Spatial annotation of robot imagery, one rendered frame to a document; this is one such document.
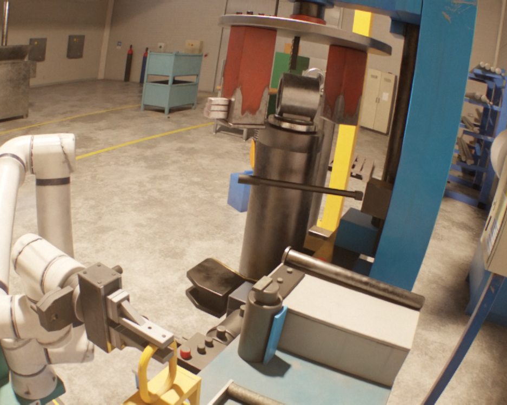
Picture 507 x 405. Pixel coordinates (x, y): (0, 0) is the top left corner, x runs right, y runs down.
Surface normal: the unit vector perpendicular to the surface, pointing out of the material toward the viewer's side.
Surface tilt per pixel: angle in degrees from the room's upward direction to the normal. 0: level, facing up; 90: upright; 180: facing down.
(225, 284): 0
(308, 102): 98
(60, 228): 76
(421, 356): 0
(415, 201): 90
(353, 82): 90
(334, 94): 90
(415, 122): 90
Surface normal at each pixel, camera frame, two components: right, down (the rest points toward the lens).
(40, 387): 0.75, -0.02
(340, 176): -0.48, 0.28
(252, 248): -0.71, 0.18
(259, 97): 0.44, 0.40
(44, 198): -0.04, 0.15
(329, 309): 0.13, -0.92
